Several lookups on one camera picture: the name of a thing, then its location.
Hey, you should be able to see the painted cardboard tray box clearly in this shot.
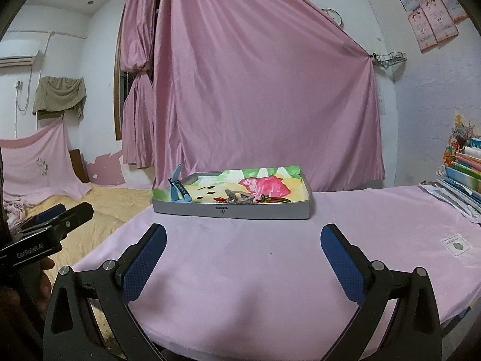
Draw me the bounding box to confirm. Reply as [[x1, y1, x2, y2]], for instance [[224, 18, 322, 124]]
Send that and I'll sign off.
[[152, 165, 314, 220]]

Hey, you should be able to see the yellow blanket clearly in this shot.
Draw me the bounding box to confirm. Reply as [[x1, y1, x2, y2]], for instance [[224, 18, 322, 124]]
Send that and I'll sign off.
[[4, 183, 155, 295]]

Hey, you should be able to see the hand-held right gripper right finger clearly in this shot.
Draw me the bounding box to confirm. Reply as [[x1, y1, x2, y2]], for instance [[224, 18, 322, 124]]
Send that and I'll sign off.
[[320, 223, 443, 361]]

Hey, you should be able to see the olive green cloth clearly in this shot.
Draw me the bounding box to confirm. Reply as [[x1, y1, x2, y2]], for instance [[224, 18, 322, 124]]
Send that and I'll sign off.
[[32, 76, 87, 119]]

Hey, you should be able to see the gathered pink window curtain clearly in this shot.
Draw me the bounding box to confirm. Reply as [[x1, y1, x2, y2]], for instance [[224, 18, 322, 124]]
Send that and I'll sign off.
[[119, 0, 161, 170]]

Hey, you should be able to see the blue wrist watch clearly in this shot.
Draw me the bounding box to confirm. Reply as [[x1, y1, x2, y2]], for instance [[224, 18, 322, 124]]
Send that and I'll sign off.
[[168, 164, 193, 202]]

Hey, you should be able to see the crumpled pink cloth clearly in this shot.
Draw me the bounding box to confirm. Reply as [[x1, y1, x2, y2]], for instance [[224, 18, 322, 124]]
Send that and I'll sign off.
[[3, 195, 28, 231]]

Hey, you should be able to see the wooden window frame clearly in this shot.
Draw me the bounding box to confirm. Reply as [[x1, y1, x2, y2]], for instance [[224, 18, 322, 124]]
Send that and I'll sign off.
[[113, 18, 125, 140]]

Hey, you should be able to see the white cloth label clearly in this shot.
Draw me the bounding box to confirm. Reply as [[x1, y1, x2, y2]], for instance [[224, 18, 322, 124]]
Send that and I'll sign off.
[[439, 233, 471, 257]]

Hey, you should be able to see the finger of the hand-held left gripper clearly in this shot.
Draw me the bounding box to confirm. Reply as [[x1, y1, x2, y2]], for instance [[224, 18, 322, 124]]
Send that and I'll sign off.
[[17, 203, 66, 234], [48, 202, 94, 240]]

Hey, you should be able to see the round wall clock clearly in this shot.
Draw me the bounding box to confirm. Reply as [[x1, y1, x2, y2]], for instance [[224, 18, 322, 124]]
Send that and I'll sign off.
[[322, 8, 344, 27]]

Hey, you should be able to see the person's left hand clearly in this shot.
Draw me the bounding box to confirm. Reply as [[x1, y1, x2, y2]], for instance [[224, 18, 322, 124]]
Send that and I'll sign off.
[[0, 257, 58, 310]]

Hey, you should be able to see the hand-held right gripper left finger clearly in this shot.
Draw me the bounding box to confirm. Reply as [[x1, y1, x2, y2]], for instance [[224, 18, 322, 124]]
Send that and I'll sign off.
[[42, 223, 168, 361]]

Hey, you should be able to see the stack of books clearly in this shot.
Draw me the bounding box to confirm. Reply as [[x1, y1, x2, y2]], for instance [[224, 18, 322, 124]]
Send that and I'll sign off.
[[418, 135, 481, 227]]

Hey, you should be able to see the pale hair claw clip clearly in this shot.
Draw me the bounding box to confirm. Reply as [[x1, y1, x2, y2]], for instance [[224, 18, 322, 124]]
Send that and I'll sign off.
[[224, 190, 257, 205]]

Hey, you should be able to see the wooden headboard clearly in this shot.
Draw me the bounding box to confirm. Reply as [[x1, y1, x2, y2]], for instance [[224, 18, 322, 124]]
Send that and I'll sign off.
[[68, 148, 91, 185]]

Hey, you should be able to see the pink embroidered sheet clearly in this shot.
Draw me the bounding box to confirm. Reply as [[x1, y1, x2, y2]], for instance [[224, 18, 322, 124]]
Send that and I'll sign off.
[[0, 122, 93, 202]]

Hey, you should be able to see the cluster of wall certificates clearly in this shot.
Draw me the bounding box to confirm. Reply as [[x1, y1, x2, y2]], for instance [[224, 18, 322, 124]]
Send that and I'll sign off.
[[387, 0, 471, 54]]

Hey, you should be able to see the white air conditioner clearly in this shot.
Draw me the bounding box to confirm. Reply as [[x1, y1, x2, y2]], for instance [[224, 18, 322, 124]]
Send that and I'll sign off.
[[0, 41, 41, 69]]

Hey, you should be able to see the pink tablecloth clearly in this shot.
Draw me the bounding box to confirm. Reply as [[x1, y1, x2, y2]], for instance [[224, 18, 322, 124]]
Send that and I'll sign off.
[[71, 185, 481, 361]]

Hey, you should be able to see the wire wall rack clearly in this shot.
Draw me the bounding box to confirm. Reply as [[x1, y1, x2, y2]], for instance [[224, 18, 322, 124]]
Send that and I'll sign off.
[[370, 50, 408, 70]]

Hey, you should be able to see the colourful wall poster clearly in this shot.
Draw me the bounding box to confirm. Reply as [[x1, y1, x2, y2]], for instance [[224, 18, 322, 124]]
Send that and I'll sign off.
[[443, 110, 481, 167]]

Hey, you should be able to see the large pink curtain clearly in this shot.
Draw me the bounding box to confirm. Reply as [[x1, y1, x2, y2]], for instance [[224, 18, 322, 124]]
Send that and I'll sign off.
[[152, 0, 386, 193]]

